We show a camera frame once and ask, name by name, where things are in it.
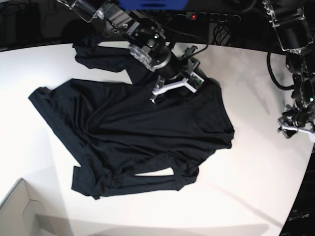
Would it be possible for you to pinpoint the white plastic bin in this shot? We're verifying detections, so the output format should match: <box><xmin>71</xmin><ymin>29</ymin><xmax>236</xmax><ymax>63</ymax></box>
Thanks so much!
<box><xmin>0</xmin><ymin>178</ymin><xmax>73</xmax><ymax>236</ymax></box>

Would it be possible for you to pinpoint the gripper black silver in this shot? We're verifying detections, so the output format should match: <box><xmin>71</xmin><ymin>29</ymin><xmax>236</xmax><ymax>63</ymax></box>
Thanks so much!
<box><xmin>150</xmin><ymin>46</ymin><xmax>205</xmax><ymax>103</ymax></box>
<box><xmin>278</xmin><ymin>105</ymin><xmax>315</xmax><ymax>143</ymax></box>

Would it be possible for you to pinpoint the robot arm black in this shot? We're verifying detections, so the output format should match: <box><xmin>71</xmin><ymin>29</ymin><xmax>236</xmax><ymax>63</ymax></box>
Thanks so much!
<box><xmin>60</xmin><ymin>0</ymin><xmax>205</xmax><ymax>103</ymax></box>
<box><xmin>262</xmin><ymin>0</ymin><xmax>315</xmax><ymax>142</ymax></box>

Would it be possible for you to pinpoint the black long-sleeve t-shirt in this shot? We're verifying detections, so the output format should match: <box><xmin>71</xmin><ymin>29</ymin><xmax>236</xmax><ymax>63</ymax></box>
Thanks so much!
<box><xmin>29</xmin><ymin>35</ymin><xmax>234</xmax><ymax>199</ymax></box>

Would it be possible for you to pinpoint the black power strip red switch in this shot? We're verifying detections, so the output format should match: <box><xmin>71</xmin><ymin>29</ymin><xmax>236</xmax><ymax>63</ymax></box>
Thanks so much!
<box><xmin>185</xmin><ymin>12</ymin><xmax>241</xmax><ymax>24</ymax></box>

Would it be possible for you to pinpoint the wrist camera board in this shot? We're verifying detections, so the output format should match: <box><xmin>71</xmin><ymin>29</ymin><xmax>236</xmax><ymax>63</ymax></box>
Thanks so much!
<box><xmin>187</xmin><ymin>72</ymin><xmax>204</xmax><ymax>93</ymax></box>

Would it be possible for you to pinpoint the blue box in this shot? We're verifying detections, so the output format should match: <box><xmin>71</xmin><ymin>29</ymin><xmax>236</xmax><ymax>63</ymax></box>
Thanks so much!
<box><xmin>119</xmin><ymin>0</ymin><xmax>188</xmax><ymax>10</ymax></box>

